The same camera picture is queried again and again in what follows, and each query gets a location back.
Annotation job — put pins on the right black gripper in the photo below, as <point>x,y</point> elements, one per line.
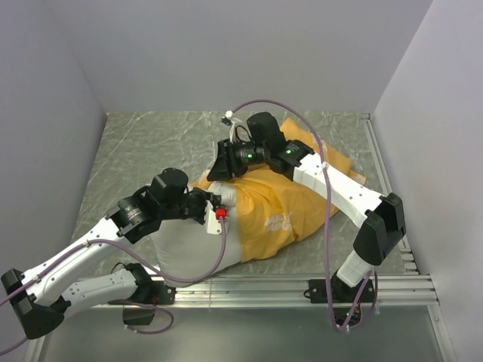
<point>226,162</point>

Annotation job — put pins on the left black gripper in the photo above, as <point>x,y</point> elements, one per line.
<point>215,200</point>

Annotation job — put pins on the white pillow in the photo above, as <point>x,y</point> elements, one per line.
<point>185,250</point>

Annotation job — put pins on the yellow pillowcase with blue lining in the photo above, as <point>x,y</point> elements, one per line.
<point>272,211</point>

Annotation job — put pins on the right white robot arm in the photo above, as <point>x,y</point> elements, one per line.
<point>380,219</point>

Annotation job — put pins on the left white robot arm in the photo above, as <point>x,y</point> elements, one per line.
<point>44,296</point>

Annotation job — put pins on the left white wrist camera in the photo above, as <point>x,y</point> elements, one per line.
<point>213,216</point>

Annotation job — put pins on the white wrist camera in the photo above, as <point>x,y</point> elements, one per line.
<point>213,216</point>
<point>229,119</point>

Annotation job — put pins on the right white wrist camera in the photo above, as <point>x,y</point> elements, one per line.
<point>229,119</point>

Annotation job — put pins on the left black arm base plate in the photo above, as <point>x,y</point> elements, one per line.
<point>160,292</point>

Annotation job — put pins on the black box under rail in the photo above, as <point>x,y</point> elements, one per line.
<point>138,316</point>

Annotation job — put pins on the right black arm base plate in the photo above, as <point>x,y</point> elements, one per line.
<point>341,293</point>

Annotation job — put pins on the aluminium mounting rail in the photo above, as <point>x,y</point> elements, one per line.
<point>236,318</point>

